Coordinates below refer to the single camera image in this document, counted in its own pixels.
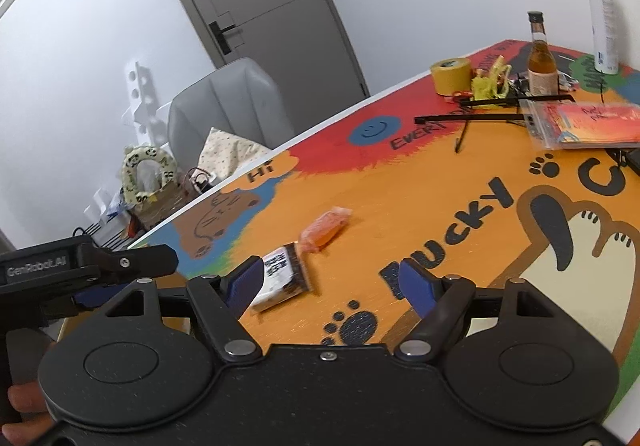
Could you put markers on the yellow tape roll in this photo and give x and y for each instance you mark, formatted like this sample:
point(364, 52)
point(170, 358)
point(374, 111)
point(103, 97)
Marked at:
point(450, 75)

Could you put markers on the person's left hand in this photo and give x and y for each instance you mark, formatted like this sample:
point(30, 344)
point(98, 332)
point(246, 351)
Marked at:
point(27, 398)

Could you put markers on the white spray bottle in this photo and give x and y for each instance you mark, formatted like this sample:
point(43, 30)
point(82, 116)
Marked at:
point(602, 15)

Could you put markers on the black and white snack packet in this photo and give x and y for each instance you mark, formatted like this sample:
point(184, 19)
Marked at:
point(280, 276)

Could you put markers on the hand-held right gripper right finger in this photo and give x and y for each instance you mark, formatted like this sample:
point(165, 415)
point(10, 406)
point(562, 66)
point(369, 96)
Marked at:
point(417, 288)

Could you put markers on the white rack with holes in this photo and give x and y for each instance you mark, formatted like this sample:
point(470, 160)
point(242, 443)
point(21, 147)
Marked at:
point(142, 95)

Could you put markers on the brown woven bag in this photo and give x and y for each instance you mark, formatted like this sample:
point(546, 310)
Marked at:
point(162, 206)

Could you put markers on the panda print neck pillow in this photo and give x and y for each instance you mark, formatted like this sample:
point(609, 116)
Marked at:
point(131, 170)

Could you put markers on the grey padded chair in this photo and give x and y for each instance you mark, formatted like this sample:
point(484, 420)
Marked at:
point(235, 100)

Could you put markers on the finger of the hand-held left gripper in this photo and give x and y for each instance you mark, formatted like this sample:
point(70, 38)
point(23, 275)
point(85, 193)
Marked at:
point(140, 262)
point(97, 295)

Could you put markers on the brown glass bottle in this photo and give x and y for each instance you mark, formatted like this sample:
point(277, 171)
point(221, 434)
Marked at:
point(542, 65)

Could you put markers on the white paper bag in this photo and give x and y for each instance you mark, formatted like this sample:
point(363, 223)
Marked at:
point(107, 213)

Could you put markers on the yellow mesh bundle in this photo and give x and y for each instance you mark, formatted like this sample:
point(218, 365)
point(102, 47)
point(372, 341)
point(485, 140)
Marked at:
point(487, 85)

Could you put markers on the orange snack packet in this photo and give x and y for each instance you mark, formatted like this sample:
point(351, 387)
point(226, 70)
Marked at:
point(325, 228)

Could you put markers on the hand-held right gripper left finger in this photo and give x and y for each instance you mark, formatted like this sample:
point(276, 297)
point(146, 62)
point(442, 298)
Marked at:
point(245, 283)

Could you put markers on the dotted cream cloth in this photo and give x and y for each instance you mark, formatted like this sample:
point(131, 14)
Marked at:
point(227, 153)

